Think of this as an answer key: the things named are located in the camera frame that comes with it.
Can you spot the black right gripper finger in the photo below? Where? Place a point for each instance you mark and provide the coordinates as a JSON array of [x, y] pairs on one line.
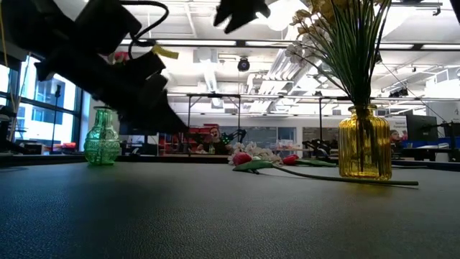
[[226, 12], [253, 11]]

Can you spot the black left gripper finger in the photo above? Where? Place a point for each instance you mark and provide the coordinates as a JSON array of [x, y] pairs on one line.
[[172, 111], [143, 122]]

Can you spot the red artificial tulip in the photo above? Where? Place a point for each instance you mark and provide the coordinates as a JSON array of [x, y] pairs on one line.
[[290, 159], [241, 158], [121, 57]]

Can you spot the yellow artificial flower bunch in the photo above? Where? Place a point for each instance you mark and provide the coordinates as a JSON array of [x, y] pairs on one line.
[[325, 7]]

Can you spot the yellow glass vase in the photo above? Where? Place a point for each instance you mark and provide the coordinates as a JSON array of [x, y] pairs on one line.
[[364, 151]]

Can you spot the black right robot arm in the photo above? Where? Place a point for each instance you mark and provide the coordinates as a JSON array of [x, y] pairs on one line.
[[458, 9]]

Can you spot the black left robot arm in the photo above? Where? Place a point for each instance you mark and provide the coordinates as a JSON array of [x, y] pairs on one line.
[[28, 28]]

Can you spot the black background robot arm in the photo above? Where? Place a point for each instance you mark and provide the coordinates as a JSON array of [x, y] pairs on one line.
[[320, 147], [233, 136]]

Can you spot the green glass vase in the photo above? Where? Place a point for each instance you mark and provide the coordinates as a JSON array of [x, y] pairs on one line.
[[102, 144]]

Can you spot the red storage crates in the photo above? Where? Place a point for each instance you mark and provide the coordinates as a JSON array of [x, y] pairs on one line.
[[201, 131]]

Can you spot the person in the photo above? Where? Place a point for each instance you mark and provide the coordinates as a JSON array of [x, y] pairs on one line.
[[394, 136], [215, 135]]

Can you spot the black table mat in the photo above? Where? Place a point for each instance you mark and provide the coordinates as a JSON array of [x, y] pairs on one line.
[[179, 216]]

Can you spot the black monitor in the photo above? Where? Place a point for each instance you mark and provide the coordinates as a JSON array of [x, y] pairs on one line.
[[422, 127]]

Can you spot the thin black background rig frame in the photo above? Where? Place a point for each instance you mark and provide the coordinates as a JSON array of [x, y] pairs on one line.
[[189, 108]]

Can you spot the black overhead camera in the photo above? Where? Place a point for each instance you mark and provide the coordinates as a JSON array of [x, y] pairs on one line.
[[243, 64]]

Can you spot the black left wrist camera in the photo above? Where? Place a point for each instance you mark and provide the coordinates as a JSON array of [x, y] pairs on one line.
[[108, 25]]

